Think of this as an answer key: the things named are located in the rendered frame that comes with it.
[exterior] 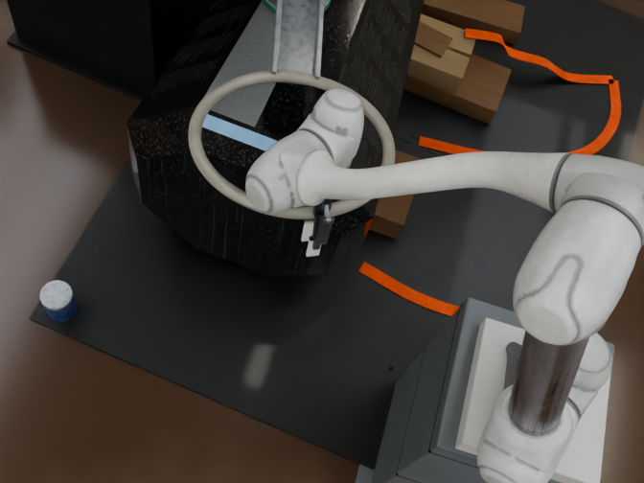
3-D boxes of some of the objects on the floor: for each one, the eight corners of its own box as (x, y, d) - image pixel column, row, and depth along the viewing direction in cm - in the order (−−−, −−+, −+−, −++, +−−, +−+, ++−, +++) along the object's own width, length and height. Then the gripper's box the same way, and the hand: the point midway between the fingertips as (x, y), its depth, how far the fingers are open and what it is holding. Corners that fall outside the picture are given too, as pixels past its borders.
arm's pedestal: (521, 405, 275) (636, 332, 203) (496, 553, 252) (617, 528, 181) (385, 361, 274) (452, 271, 203) (349, 505, 252) (410, 461, 180)
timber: (396, 240, 294) (403, 225, 283) (366, 228, 294) (373, 214, 283) (418, 175, 307) (425, 160, 297) (388, 165, 308) (396, 149, 297)
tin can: (64, 288, 267) (58, 273, 256) (83, 309, 265) (79, 295, 253) (39, 308, 263) (33, 293, 252) (58, 328, 261) (53, 314, 249)
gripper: (354, 204, 160) (334, 274, 177) (332, 146, 169) (315, 218, 187) (318, 207, 157) (303, 278, 175) (298, 149, 167) (286, 221, 185)
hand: (311, 238), depth 179 cm, fingers closed on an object, 4 cm apart
